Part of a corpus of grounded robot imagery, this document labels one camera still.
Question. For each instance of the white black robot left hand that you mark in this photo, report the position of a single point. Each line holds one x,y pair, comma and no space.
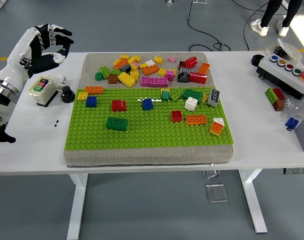
19,53

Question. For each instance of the red curved-top brick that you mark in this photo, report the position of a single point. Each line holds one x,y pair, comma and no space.
118,106

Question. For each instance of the dark green eight-stud brick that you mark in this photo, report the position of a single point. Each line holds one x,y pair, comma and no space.
193,95
116,124

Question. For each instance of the yellow four-stud brick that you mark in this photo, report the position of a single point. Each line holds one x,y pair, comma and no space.
161,72
82,96
135,75
158,59

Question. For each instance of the small dark green brick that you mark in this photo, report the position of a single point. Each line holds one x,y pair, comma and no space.
99,76

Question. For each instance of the orange eight-stud brick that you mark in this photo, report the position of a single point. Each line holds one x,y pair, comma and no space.
150,70
94,90

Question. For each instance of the blue four-stud brick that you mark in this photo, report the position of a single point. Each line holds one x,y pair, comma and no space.
91,102
148,104

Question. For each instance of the lime green stud brick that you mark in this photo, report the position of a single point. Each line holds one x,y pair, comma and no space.
104,72

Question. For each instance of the brown four-stud brick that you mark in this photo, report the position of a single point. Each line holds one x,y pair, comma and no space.
113,79

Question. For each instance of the orange stud brick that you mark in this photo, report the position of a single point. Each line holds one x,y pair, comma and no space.
119,64
203,68

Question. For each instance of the yellow stud brick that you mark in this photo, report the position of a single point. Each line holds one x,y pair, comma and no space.
124,57
134,59
143,66

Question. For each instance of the black grey sloped brick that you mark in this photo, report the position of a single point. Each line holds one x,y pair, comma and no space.
183,77
125,68

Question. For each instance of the large yellow rounded brick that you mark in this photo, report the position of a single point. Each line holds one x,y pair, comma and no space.
126,79

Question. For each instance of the small pink brick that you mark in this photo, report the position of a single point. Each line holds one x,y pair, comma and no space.
136,64
171,59

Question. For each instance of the small white brick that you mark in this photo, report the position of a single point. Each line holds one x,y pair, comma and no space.
149,63

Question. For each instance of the pink long brick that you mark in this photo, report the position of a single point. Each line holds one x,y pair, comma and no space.
154,82

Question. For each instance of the yellow hollow brick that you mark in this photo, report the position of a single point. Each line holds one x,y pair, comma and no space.
164,89

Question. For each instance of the small teal green brick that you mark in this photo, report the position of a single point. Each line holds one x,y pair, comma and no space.
165,95

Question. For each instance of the pink four-stud brick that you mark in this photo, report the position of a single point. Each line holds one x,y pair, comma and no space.
170,75

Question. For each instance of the lime green flat brick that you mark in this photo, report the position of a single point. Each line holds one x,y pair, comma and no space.
176,94

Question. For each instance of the dark brown brick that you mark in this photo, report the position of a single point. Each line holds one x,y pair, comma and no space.
181,65

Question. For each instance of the green studded baseplate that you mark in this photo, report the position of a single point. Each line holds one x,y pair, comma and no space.
161,136

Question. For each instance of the grey flat stud brick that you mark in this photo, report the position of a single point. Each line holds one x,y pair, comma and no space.
188,70

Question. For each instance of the red stud brick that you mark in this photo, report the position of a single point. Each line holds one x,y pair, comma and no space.
191,62
279,93

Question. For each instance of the white four-stud brick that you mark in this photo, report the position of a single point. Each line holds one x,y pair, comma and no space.
191,104

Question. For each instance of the large red brick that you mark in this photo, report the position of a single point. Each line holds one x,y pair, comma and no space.
197,78

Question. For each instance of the small yellow tilted brick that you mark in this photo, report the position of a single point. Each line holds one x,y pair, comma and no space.
204,98

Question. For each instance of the orange brick with yellow base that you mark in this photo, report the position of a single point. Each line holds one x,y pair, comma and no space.
216,128

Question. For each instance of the white sloped brick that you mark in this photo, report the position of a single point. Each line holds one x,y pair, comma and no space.
219,121

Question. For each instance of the blue brick keyring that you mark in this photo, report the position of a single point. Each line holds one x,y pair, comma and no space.
291,122

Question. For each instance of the small white plastic part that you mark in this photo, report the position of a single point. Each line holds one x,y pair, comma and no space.
61,80

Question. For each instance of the black gear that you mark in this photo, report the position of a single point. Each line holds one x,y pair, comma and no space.
67,95

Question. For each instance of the grey foam mat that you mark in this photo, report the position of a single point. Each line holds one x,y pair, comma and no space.
146,156

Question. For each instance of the clear floor socket cover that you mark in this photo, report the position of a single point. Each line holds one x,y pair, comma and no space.
211,174
217,193

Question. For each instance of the white table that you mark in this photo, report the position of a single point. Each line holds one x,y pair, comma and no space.
254,112

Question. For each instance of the person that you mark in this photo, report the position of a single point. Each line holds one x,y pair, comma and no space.
269,12

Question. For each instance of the white button control box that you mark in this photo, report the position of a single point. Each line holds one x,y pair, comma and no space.
282,75

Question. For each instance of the white round lidded container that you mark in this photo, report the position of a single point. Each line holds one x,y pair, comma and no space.
292,51

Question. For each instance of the clear plastic bag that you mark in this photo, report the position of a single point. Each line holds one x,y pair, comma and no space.
297,106

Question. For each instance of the table height control panel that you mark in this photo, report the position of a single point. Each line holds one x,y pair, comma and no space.
297,171

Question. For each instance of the cream switch box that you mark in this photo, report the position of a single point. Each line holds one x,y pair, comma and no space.
41,93

